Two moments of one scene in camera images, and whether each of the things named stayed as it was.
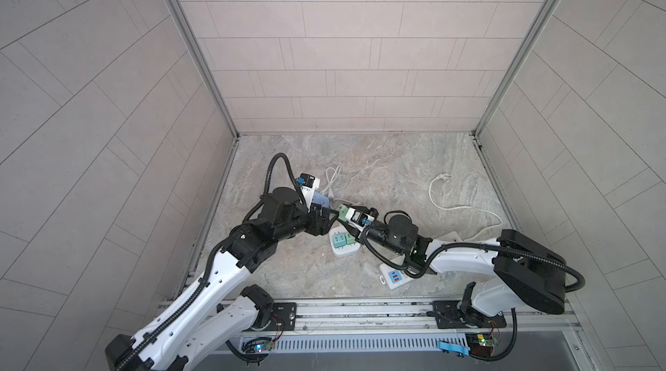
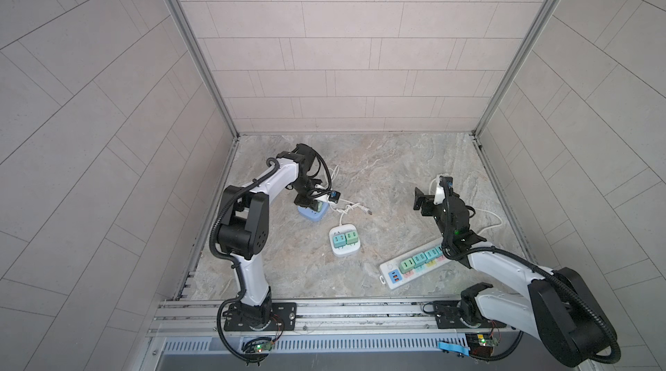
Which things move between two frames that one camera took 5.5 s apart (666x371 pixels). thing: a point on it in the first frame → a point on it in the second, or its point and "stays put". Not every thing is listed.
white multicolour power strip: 395,273 stays put
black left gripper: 321,228 → 308,202
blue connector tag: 454,348 stays put
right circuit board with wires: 482,344 stays put
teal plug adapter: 339,240 stays put
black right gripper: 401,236 → 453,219
